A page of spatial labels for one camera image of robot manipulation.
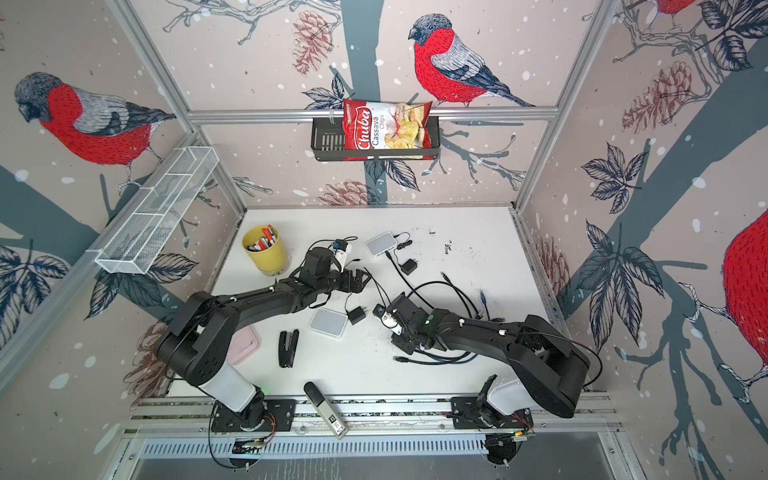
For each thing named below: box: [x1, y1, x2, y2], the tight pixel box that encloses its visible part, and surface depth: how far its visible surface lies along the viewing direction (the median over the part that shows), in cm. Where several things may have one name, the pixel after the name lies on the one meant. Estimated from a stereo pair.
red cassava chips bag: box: [343, 99, 434, 161], surface depth 90 cm
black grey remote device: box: [303, 381, 349, 440], surface depth 72 cm
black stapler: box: [278, 329, 299, 368], surface depth 85 cm
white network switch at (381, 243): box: [365, 231, 397, 257], surface depth 109 cm
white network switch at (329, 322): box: [309, 308, 348, 338], surface depth 90 cm
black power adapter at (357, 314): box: [347, 306, 369, 325], surface depth 92 cm
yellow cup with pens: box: [242, 224, 289, 277], surface depth 99 cm
